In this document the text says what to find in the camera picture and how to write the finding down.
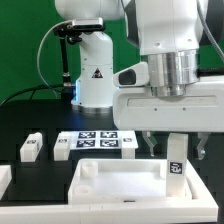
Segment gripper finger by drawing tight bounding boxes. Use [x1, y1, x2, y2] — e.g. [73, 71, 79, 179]
[196, 132, 210, 160]
[142, 131, 157, 157]

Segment white desk top tray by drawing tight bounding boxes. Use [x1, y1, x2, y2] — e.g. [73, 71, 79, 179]
[67, 158, 198, 205]

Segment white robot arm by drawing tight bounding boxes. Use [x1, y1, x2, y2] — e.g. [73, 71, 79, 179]
[55, 0, 224, 159]

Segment white block left edge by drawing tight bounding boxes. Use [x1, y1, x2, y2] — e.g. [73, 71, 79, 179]
[0, 165, 12, 200]

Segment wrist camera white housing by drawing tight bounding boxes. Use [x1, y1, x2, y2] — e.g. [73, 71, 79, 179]
[113, 62, 150, 88]

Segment black cables on table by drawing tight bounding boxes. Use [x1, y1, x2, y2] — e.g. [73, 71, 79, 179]
[0, 83, 64, 108]

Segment grey camera cable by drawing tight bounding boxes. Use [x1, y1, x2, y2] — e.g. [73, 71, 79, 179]
[36, 19, 73, 90]

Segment tag marker sheet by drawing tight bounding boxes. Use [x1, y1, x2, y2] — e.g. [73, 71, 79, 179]
[56, 130, 138, 150]

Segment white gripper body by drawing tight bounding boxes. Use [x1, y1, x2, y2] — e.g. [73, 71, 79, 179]
[113, 76, 224, 132]

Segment camera on black stand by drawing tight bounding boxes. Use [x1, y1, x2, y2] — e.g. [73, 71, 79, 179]
[53, 17, 105, 99]

